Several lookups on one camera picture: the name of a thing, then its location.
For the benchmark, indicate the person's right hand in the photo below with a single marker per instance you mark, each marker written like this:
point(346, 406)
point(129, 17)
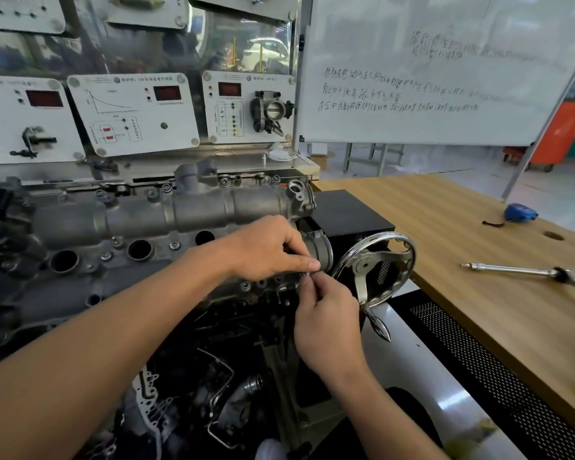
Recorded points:
point(326, 330)

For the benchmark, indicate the person's left hand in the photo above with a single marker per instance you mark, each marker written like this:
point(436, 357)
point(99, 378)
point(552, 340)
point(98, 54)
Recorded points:
point(268, 249)

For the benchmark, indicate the grey metal engine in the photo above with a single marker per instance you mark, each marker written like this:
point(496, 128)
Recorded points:
point(196, 210)

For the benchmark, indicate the person's left forearm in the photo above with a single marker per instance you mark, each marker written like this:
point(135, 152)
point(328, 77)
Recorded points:
point(100, 354)

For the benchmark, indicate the person's right forearm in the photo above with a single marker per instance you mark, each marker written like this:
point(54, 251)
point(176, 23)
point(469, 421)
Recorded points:
point(383, 416)

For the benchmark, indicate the person's black trousers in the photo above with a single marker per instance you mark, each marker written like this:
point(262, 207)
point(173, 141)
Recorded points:
point(424, 419)

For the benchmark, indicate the chrome handwheel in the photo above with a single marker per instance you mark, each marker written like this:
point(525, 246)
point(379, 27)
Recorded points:
point(364, 265)

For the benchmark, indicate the white sensor training panel board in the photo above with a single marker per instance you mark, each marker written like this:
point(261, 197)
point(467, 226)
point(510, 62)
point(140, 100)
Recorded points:
point(249, 167)

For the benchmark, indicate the cardboard box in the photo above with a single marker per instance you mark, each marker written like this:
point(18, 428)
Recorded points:
point(322, 160)

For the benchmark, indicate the dark grey intake pipe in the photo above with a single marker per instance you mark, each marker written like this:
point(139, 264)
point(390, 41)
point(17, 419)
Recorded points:
point(242, 397)

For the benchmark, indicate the black perforated metal panel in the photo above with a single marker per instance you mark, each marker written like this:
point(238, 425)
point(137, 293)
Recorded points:
point(460, 340)

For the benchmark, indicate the black throttle body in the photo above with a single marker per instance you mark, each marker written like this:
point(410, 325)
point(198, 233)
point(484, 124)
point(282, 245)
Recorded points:
point(270, 110)

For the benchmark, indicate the white panel curve graph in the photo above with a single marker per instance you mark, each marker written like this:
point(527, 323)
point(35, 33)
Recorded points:
point(172, 134)

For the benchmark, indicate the white panel throttle body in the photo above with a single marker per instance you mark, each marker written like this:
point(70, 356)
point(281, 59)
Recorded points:
point(239, 81)

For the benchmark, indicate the large whiteboard on stand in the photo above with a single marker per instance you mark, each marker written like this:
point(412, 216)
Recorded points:
point(412, 114)

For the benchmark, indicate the blue tape measure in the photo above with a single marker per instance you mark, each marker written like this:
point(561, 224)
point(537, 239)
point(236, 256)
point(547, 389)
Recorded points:
point(520, 213)

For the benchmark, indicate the white panel yellow disc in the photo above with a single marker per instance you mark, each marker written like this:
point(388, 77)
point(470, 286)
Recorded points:
point(230, 7)

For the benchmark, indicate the white panel brass filter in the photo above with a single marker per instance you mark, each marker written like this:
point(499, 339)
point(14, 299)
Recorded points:
point(163, 14)

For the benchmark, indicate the white panel black lever sensor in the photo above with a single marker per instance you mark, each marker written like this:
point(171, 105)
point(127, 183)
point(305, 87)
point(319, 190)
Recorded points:
point(5, 119)

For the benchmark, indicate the orange tool cabinet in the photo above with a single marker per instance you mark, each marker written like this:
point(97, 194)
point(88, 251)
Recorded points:
point(565, 134)

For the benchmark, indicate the white panel control module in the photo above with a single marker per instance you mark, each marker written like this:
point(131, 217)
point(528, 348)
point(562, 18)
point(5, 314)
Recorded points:
point(19, 21)

